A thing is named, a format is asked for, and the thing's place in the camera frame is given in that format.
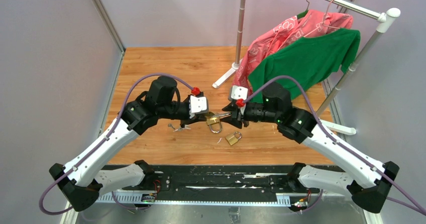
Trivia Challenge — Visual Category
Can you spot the small brass padlock with key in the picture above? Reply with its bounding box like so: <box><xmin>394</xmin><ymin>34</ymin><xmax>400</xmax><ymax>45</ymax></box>
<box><xmin>205</xmin><ymin>112</ymin><xmax>232</xmax><ymax>119</ymax></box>

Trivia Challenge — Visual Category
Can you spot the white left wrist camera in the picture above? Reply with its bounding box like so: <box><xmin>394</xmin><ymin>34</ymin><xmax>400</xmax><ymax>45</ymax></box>
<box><xmin>189</xmin><ymin>95</ymin><xmax>208</xmax><ymax>118</ymax></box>

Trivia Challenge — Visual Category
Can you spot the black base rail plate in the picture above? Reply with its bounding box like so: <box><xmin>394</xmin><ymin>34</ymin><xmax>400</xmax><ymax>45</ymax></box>
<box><xmin>153</xmin><ymin>165</ymin><xmax>319</xmax><ymax>202</ymax></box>

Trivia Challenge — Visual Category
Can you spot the metal clothes rack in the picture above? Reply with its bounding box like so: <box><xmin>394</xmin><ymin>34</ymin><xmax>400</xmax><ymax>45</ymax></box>
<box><xmin>212</xmin><ymin>0</ymin><xmax>400</xmax><ymax>114</ymax></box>

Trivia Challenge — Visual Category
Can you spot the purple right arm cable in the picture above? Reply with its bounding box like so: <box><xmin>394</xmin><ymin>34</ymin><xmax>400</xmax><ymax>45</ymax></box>
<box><xmin>235</xmin><ymin>75</ymin><xmax>426</xmax><ymax>216</ymax></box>

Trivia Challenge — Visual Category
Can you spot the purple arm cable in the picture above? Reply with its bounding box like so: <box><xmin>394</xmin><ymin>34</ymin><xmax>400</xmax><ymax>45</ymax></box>
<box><xmin>38</xmin><ymin>72</ymin><xmax>201</xmax><ymax>216</ymax></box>
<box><xmin>235</xmin><ymin>75</ymin><xmax>426</xmax><ymax>216</ymax></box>

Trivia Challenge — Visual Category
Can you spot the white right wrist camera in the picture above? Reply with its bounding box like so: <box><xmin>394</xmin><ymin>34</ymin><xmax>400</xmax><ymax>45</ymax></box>
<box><xmin>229</xmin><ymin>85</ymin><xmax>249</xmax><ymax>115</ymax></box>

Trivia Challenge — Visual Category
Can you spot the green t-shirt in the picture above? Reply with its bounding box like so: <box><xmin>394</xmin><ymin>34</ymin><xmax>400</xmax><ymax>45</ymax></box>
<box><xmin>248</xmin><ymin>28</ymin><xmax>361</xmax><ymax>91</ymax></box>

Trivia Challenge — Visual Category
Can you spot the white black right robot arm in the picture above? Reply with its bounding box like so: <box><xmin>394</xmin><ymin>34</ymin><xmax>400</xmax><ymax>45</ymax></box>
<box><xmin>221</xmin><ymin>82</ymin><xmax>399</xmax><ymax>213</ymax></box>

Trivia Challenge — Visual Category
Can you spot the small loose key bunch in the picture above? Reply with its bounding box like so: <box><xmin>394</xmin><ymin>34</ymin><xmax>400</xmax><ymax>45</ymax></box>
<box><xmin>174</xmin><ymin>125</ymin><xmax>191</xmax><ymax>132</ymax></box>

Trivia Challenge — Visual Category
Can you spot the large brass padlock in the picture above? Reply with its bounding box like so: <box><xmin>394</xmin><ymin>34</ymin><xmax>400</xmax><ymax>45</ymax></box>
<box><xmin>225</xmin><ymin>132</ymin><xmax>242</xmax><ymax>146</ymax></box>

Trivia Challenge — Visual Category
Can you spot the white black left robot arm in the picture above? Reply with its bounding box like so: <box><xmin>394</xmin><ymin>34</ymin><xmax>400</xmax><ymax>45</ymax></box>
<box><xmin>49</xmin><ymin>73</ymin><xmax>208</xmax><ymax>212</ymax></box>

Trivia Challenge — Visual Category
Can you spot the pink printed shirt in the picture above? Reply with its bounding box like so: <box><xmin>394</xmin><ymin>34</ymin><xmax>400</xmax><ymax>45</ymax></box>
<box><xmin>233</xmin><ymin>10</ymin><xmax>353</xmax><ymax>91</ymax></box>

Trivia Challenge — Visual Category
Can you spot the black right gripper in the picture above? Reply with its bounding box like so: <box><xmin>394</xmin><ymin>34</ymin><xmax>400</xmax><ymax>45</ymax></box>
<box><xmin>220</xmin><ymin>100</ymin><xmax>280</xmax><ymax>130</ymax></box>

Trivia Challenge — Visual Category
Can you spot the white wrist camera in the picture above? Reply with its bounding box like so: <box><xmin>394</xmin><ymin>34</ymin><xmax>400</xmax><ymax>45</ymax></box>
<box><xmin>189</xmin><ymin>95</ymin><xmax>208</xmax><ymax>118</ymax></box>
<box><xmin>229</xmin><ymin>85</ymin><xmax>249</xmax><ymax>115</ymax></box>

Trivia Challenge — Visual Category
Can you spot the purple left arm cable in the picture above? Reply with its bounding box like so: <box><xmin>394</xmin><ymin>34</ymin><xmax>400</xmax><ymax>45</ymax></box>
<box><xmin>38</xmin><ymin>72</ymin><xmax>201</xmax><ymax>216</ymax></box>

